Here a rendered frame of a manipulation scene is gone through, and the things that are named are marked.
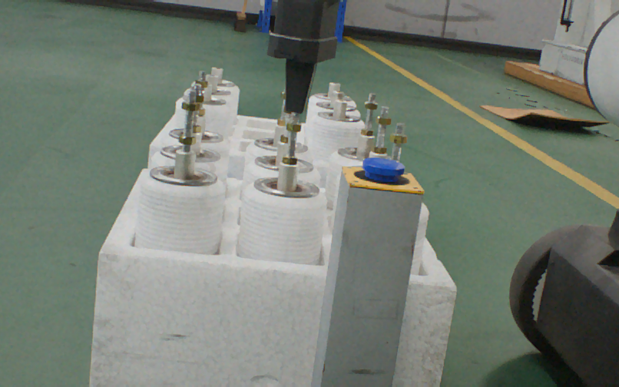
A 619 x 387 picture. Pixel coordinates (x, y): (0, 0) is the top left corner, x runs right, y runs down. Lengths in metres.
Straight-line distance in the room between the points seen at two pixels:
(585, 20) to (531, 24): 2.25
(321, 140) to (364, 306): 0.72
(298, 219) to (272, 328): 0.12
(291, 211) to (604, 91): 0.35
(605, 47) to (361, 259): 0.35
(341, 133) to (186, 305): 0.62
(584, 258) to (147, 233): 0.55
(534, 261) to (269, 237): 0.43
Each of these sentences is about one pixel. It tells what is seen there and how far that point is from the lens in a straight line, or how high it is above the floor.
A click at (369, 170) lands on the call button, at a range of 0.82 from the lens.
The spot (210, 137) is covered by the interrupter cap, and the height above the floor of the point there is 0.25.
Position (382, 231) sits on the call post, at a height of 0.27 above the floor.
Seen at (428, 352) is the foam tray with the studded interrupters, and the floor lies 0.10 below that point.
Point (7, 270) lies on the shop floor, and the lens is 1.41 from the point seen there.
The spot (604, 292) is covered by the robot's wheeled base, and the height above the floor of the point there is 0.18.
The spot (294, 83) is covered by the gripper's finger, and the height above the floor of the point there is 0.37.
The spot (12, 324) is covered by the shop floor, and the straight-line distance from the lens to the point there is 1.23.
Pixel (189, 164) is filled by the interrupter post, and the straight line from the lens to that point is 0.99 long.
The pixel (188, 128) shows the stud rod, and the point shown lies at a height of 0.31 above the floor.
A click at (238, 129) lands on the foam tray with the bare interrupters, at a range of 1.71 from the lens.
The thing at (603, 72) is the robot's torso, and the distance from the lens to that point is 0.96.
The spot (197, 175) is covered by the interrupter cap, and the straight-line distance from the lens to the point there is 1.01.
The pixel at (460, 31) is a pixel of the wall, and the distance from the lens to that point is 7.59.
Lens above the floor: 0.50
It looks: 14 degrees down
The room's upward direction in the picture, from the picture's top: 8 degrees clockwise
